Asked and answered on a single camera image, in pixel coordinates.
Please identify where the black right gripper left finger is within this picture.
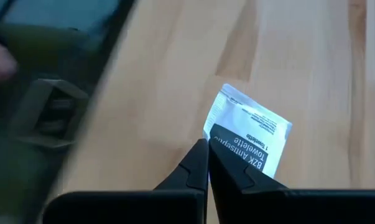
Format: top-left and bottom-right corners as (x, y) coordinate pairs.
(42, 138), (210, 224)

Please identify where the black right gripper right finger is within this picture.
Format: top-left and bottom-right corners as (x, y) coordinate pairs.
(208, 139), (375, 224)

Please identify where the white antiseptic towelette packet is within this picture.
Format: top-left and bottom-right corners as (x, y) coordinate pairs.
(202, 83), (293, 180)

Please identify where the person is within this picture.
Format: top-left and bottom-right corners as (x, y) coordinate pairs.
(0, 21), (95, 224)

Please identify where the black aluminium table frame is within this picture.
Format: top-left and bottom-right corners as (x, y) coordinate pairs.
(81, 0), (137, 94)

